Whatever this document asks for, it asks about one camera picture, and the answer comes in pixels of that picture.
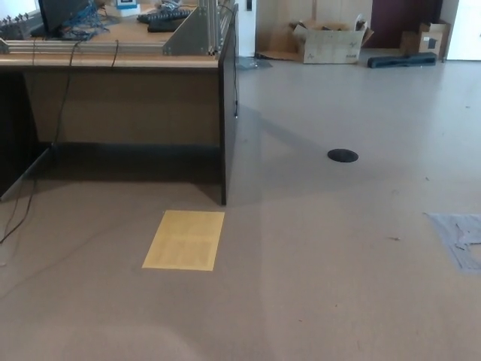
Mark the black flat device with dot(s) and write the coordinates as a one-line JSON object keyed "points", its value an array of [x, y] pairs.
{"points": [[163, 25]]}

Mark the black keyboard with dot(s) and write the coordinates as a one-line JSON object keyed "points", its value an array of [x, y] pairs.
{"points": [[165, 15]]}

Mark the yellow paper sheet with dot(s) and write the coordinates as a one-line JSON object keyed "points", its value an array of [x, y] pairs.
{"points": [[184, 240]]}

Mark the large open cardboard box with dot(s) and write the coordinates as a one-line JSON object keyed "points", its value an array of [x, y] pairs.
{"points": [[330, 48]]}

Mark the black round floor cap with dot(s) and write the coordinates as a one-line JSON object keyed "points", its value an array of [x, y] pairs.
{"points": [[342, 155]]}

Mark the wooden desk with dark sides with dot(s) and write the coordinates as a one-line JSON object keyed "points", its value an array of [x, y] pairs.
{"points": [[120, 101]]}

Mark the flat cardboard sheet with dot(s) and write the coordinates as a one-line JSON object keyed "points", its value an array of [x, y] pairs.
{"points": [[278, 54]]}

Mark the white door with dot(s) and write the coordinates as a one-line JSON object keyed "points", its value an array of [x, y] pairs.
{"points": [[466, 28]]}

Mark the black wall switch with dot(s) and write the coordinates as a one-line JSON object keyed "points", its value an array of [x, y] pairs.
{"points": [[250, 3]]}

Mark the grey tape patch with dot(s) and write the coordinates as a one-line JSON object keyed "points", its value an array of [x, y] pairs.
{"points": [[443, 227]]}

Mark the black computer monitor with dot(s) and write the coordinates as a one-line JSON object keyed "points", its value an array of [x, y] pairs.
{"points": [[60, 13]]}

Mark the grey spiked metal rack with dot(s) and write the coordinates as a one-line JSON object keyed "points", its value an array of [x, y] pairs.
{"points": [[17, 26]]}

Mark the white box with fiducial tag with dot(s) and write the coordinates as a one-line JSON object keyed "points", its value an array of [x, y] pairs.
{"points": [[127, 7]]}

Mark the small cardboard box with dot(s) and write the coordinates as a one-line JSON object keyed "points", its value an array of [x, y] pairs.
{"points": [[424, 42]]}

